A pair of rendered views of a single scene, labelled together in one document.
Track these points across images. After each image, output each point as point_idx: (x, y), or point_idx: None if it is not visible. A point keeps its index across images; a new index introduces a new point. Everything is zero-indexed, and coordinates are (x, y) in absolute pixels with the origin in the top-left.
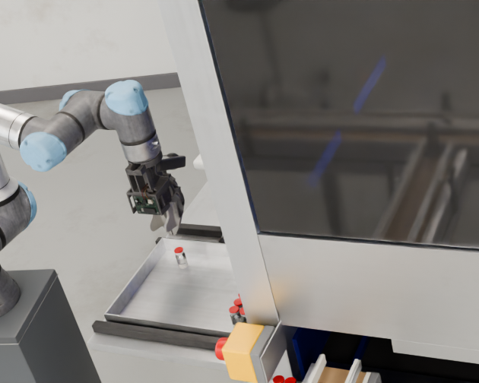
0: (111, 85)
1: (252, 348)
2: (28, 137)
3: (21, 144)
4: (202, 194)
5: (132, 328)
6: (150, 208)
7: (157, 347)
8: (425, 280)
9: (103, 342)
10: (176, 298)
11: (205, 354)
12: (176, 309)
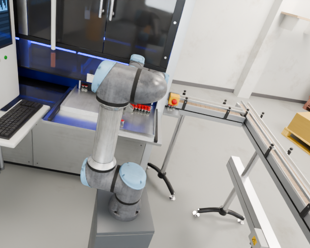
0: (136, 57)
1: (177, 94)
2: (167, 75)
3: (168, 77)
4: (73, 124)
5: (156, 131)
6: None
7: (159, 129)
8: None
9: (160, 140)
10: (138, 126)
11: (158, 120)
12: (142, 126)
